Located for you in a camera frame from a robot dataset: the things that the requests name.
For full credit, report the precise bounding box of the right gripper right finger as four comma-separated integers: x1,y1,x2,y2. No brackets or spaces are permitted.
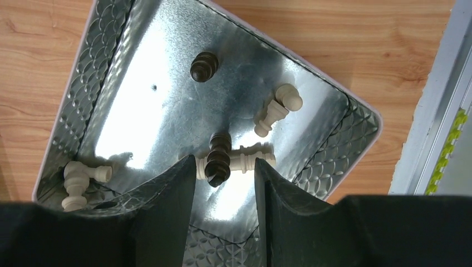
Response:
254,159,471,266

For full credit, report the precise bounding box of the white chess bishop in container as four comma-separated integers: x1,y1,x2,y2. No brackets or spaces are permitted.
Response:
254,83,303,137

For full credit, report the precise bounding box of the clear plastic container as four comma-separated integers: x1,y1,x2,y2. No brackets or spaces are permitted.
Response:
32,0,384,267

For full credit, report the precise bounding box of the white fallen piece in container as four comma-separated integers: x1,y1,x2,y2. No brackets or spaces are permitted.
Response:
195,151,276,180

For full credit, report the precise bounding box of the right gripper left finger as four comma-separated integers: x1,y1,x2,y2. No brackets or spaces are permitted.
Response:
1,155,196,266

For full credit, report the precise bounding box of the green cable chain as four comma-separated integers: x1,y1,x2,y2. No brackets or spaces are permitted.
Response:
424,108,469,196

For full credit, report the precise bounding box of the white chess knight in container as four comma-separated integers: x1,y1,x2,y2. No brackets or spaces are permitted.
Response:
61,161,113,212

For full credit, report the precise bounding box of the dark chess piece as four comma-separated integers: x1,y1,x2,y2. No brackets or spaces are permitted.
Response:
204,132,232,187

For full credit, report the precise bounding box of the dark chess pawn in container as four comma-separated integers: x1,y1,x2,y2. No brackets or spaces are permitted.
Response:
190,51,219,82

